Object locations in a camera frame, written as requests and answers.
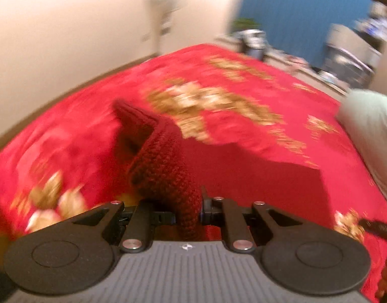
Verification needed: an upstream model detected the dark red knitted sweater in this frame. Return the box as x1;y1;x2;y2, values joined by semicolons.
113;100;334;241

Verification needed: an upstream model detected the red rose pattern blanket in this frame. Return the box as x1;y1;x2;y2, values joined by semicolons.
0;43;387;302

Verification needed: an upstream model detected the pale green pillow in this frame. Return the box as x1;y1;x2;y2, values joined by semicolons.
336;89;387;200

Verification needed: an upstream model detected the grey storage box stack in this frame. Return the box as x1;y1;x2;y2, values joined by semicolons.
322;24;382;88

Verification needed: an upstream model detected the black and white bag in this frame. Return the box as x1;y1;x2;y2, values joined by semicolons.
239;29;269;61

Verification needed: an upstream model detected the green potted plant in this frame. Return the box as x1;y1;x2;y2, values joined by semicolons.
231;18;261;32

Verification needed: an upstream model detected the blue curtain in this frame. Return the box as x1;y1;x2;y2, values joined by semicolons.
237;0;372;67

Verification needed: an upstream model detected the white standing fan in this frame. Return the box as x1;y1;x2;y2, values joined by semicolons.
148;0;181;56

